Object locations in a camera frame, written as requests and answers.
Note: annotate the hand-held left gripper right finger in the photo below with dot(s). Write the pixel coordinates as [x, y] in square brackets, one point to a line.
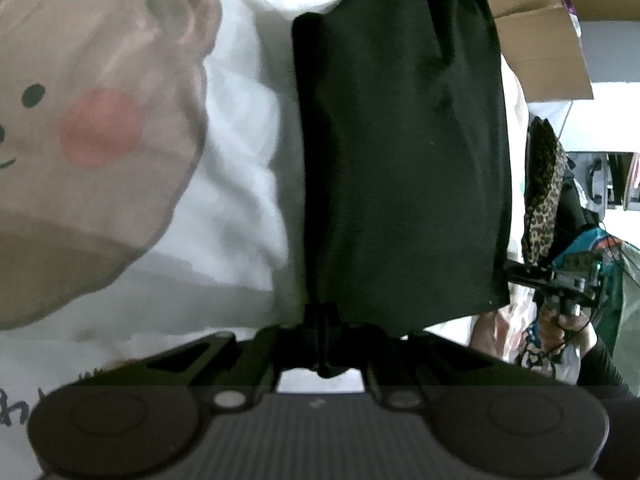
[330, 330]

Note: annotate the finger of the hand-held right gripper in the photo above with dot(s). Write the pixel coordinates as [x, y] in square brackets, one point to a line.
[525, 271]

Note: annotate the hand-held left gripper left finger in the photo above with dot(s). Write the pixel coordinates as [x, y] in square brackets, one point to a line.
[312, 330]

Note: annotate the black pants with bear-print lining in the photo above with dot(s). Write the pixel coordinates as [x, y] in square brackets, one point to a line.
[400, 160]

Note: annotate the person's right forearm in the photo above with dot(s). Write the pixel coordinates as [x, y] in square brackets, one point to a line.
[600, 365]

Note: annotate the person's right hand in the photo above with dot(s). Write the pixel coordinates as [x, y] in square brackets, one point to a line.
[565, 327]

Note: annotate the teal printed cloth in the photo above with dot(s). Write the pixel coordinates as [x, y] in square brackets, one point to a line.
[627, 280]

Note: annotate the pale crumpled cloth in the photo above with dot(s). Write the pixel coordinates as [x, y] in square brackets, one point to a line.
[500, 335]

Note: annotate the leopard print cloth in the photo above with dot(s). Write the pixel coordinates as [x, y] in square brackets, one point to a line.
[542, 200]

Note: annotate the white bear-print blanket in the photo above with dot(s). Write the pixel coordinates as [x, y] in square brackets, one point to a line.
[240, 135]

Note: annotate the cardboard box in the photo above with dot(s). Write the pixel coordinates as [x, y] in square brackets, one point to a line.
[540, 50]

